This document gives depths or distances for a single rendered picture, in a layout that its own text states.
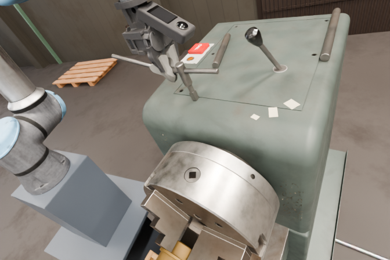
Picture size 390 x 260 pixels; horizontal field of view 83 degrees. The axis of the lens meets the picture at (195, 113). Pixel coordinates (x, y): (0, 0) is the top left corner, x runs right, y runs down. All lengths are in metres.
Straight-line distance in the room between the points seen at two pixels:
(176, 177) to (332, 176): 0.93
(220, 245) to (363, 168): 1.60
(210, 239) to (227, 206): 0.11
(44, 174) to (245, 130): 0.65
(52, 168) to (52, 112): 0.18
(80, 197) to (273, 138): 0.70
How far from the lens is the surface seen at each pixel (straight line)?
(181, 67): 0.52
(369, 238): 1.77
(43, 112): 0.87
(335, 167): 1.30
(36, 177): 0.87
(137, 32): 0.51
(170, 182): 0.46
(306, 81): 0.58
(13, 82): 0.85
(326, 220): 1.16
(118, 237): 1.09
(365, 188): 1.91
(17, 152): 0.83
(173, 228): 0.54
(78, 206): 0.93
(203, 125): 0.53
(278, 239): 0.77
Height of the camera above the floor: 1.60
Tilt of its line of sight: 39 degrees down
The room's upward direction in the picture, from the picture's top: 21 degrees counter-clockwise
